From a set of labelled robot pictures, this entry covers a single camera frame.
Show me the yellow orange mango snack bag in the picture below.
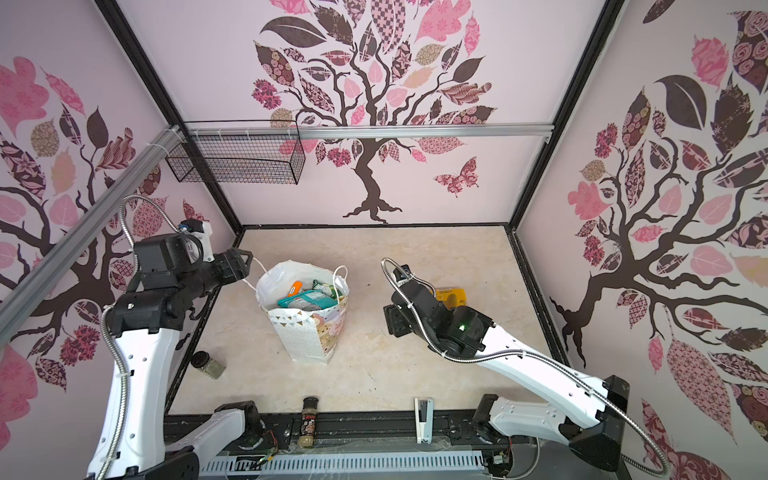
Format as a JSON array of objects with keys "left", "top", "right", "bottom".
[{"left": 436, "top": 287, "right": 467, "bottom": 309}]

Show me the pink yellow Fox's candy bag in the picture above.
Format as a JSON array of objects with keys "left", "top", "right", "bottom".
[{"left": 287, "top": 281, "right": 303, "bottom": 297}]

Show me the white paper bag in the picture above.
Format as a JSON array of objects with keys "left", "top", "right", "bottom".
[{"left": 246, "top": 260, "right": 350, "bottom": 365}]

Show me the teal white snack packet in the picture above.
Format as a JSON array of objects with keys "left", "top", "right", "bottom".
[{"left": 277, "top": 290, "right": 338, "bottom": 311}]

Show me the green Fox's bag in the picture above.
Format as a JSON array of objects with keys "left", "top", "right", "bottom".
[{"left": 313, "top": 280, "right": 344, "bottom": 300}]

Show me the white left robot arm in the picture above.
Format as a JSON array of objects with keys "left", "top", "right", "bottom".
[{"left": 86, "top": 233, "right": 264, "bottom": 479}]

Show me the small glass spice jar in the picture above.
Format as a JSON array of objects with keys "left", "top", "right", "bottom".
[{"left": 190, "top": 350, "right": 226, "bottom": 380}]

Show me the spice bottle black cap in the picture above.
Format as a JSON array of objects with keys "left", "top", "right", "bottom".
[{"left": 298, "top": 396, "right": 319, "bottom": 448}]

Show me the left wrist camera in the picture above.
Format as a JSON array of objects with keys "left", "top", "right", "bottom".
[{"left": 179, "top": 219, "right": 214, "bottom": 263}]

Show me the black wire basket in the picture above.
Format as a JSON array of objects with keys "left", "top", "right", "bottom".
[{"left": 165, "top": 120, "right": 307, "bottom": 185}]

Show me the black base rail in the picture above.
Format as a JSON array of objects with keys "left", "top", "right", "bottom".
[{"left": 161, "top": 407, "right": 631, "bottom": 480}]

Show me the back aluminium rail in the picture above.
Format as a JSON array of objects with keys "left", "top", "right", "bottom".
[{"left": 186, "top": 122, "right": 554, "bottom": 140}]

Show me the aluminium rail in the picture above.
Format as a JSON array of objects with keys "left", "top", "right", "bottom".
[
  {"left": 186, "top": 122, "right": 554, "bottom": 140},
  {"left": 1, "top": 126, "right": 181, "bottom": 345}
]

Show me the white slotted cable duct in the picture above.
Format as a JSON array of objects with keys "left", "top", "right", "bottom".
[{"left": 199, "top": 451, "right": 486, "bottom": 479}]

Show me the left aluminium rail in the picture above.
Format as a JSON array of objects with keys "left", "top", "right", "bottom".
[{"left": 1, "top": 126, "right": 181, "bottom": 345}]

